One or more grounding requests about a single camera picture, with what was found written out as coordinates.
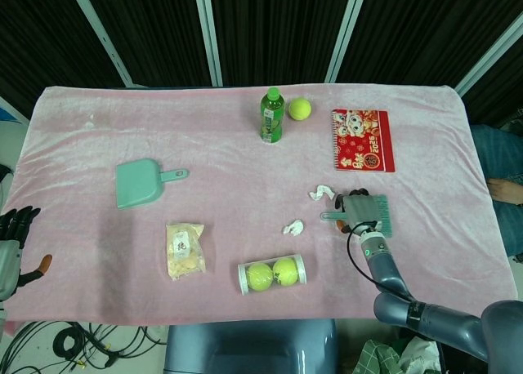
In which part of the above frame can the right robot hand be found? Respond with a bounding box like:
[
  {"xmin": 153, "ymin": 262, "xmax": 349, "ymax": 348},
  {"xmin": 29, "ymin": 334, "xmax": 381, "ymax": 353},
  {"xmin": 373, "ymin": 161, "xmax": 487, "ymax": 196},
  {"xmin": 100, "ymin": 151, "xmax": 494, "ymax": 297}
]
[{"xmin": 334, "ymin": 189, "xmax": 385, "ymax": 238}]

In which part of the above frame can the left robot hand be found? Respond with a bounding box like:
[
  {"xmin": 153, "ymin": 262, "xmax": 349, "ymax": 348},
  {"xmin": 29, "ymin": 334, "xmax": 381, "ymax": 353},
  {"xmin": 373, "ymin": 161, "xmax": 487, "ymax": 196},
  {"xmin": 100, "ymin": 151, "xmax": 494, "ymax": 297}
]
[{"xmin": 0, "ymin": 205, "xmax": 53, "ymax": 301}]

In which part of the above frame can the printed packed tennis ball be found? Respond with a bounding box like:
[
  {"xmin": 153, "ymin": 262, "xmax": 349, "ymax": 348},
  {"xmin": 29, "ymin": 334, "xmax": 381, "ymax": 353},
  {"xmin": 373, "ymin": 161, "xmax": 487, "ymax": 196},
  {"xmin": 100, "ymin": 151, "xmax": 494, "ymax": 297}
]
[{"xmin": 272, "ymin": 258, "xmax": 298, "ymax": 287}]

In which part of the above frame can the loose yellow tennis ball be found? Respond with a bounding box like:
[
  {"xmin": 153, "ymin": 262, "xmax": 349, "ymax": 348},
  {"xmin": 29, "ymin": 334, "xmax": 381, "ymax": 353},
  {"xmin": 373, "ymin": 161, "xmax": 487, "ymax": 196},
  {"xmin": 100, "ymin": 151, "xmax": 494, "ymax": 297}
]
[{"xmin": 288, "ymin": 97, "xmax": 313, "ymax": 121}]

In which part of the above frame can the plain packed tennis ball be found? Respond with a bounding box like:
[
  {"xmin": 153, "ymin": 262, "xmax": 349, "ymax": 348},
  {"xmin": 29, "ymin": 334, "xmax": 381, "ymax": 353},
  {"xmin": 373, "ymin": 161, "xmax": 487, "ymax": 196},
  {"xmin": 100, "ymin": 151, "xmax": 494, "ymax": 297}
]
[{"xmin": 246, "ymin": 262, "xmax": 274, "ymax": 292}]

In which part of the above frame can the clear tennis ball tube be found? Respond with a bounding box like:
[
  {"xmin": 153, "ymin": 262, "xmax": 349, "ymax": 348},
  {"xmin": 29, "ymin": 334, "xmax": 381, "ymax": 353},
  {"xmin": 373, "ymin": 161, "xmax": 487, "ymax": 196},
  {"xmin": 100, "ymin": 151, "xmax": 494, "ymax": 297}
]
[{"xmin": 237, "ymin": 256, "xmax": 307, "ymax": 296}]

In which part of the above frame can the red spiral calendar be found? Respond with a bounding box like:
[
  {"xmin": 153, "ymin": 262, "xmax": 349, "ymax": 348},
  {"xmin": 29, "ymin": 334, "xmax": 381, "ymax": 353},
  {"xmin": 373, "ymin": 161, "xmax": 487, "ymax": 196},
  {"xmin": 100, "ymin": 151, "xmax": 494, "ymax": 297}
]
[{"xmin": 330, "ymin": 108, "xmax": 396, "ymax": 174}]

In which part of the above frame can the pink plush tablecloth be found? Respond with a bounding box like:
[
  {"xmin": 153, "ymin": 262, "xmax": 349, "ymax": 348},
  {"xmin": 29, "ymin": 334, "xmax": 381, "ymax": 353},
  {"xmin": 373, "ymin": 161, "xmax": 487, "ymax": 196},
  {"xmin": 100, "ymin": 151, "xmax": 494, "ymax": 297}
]
[{"xmin": 3, "ymin": 83, "xmax": 516, "ymax": 324}]

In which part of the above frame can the green drink bottle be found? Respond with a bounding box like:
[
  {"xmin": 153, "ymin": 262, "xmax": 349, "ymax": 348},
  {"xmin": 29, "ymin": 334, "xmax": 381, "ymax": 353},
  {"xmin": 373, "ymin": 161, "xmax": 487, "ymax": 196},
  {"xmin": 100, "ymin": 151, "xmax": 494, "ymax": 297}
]
[{"xmin": 260, "ymin": 86, "xmax": 285, "ymax": 145}]

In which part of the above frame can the seated person in jeans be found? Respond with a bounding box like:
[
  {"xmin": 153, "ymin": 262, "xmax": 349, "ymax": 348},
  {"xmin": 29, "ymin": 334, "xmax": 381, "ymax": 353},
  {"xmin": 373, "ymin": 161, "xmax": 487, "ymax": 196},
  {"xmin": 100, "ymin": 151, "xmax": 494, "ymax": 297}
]
[{"xmin": 472, "ymin": 123, "xmax": 523, "ymax": 256}]

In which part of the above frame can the green checked cloth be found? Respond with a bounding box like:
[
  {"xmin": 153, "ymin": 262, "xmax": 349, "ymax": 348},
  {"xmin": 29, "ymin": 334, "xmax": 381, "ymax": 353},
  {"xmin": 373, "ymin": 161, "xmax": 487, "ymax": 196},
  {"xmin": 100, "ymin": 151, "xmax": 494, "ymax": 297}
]
[{"xmin": 353, "ymin": 339, "xmax": 404, "ymax": 374}]

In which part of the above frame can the green plastic dustpan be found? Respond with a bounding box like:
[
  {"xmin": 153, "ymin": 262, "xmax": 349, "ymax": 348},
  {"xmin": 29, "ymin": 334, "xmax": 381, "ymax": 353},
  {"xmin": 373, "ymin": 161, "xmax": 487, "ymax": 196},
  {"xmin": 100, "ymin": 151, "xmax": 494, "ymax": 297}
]
[{"xmin": 115, "ymin": 158, "xmax": 190, "ymax": 211}]

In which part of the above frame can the white crumpled cloth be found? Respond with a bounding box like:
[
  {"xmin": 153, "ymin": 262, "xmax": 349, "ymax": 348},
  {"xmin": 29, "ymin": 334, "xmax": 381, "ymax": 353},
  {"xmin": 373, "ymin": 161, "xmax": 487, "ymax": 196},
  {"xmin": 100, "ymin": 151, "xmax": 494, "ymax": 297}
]
[{"xmin": 398, "ymin": 336, "xmax": 442, "ymax": 374}]

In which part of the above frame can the clear snack bag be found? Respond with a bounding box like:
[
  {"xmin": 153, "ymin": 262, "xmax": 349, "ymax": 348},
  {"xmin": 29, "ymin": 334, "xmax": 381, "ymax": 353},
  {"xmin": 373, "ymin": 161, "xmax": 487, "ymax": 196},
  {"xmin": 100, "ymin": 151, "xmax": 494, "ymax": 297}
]
[{"xmin": 165, "ymin": 222, "xmax": 208, "ymax": 282}]

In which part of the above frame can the blue-grey robot torso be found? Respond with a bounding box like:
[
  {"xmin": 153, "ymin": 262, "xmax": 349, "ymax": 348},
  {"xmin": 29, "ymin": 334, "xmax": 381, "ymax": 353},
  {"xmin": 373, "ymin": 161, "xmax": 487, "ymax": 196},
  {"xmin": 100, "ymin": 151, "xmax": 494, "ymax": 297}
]
[{"xmin": 163, "ymin": 318, "xmax": 339, "ymax": 374}]

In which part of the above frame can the black pleated curtain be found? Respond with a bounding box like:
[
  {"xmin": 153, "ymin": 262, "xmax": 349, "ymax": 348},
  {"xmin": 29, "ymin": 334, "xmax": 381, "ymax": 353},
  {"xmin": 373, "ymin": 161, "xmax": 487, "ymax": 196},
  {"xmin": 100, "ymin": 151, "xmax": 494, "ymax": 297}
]
[{"xmin": 0, "ymin": 0, "xmax": 523, "ymax": 122}]

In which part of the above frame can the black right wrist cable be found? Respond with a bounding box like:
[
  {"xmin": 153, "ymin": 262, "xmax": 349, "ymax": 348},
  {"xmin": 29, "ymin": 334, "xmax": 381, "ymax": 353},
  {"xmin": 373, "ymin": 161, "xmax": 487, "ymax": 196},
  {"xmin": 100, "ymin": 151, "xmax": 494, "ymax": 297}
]
[{"xmin": 346, "ymin": 222, "xmax": 412, "ymax": 304}]

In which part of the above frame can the black floor cable bundle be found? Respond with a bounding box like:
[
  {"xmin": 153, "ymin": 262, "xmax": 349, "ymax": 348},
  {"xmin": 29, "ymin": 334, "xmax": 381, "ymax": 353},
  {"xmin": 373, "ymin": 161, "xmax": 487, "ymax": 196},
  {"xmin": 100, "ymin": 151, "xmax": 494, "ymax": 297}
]
[{"xmin": 7, "ymin": 323, "xmax": 168, "ymax": 371}]

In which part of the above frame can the white frame post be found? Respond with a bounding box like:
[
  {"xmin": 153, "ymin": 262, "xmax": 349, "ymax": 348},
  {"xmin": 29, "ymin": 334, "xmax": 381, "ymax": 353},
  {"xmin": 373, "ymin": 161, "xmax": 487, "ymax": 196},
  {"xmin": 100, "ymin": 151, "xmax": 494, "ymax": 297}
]
[
  {"xmin": 324, "ymin": 0, "xmax": 369, "ymax": 83},
  {"xmin": 67, "ymin": 0, "xmax": 134, "ymax": 85},
  {"xmin": 194, "ymin": 0, "xmax": 224, "ymax": 86},
  {"xmin": 455, "ymin": 12, "xmax": 523, "ymax": 97}
]

